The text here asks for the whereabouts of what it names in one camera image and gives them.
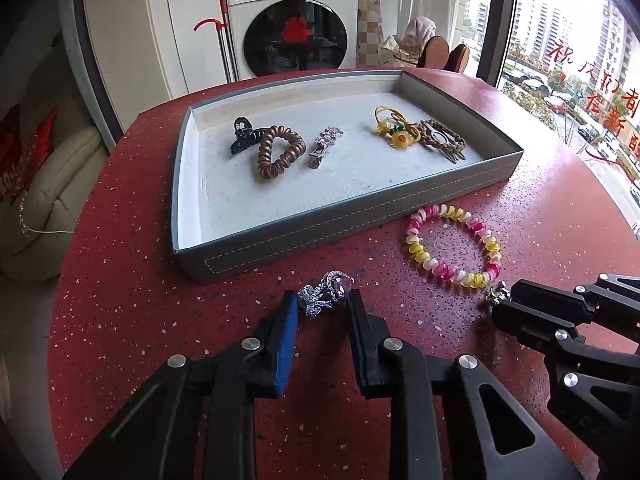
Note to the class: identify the black claw hair clip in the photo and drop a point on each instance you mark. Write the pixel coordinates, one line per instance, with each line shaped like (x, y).
(242, 140)

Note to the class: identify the silver rhinestone bow hair clip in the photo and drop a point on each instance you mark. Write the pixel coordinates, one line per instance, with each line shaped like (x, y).
(325, 292)

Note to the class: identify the brown braided hair clip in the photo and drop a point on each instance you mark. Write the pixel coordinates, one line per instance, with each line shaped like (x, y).
(447, 147)

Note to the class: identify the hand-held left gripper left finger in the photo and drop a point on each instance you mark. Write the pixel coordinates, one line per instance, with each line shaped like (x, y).
(285, 350)

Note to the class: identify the grey jewelry tray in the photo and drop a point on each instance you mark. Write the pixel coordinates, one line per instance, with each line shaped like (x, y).
(300, 195)

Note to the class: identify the silver star hair clip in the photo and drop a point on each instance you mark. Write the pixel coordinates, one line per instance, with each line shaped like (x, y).
(325, 145)

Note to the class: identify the red embroidered cushion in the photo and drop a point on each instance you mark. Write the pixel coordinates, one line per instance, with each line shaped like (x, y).
(22, 155)

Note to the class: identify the beige cloth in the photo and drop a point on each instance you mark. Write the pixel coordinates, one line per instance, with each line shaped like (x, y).
(419, 32)

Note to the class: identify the cream shopping bag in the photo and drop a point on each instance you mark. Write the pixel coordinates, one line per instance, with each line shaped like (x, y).
(397, 52)

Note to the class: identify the checkered tile panel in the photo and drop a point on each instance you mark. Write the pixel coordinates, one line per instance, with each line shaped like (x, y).
(370, 25)

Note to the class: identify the small silver hair clip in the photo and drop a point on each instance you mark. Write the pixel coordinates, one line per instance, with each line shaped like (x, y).
(496, 296)

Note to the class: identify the beige leather sofa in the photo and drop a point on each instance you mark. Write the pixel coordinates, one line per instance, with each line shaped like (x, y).
(45, 195)

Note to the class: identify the white washing machine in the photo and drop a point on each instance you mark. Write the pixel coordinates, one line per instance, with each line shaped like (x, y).
(295, 30)

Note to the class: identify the orange round chair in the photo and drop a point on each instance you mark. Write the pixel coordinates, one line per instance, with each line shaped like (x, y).
(435, 52)
(457, 59)

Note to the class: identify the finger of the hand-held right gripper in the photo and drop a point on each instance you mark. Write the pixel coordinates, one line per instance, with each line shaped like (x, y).
(545, 292)
(530, 322)

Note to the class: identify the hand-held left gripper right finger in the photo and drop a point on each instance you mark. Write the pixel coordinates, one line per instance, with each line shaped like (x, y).
(357, 340)

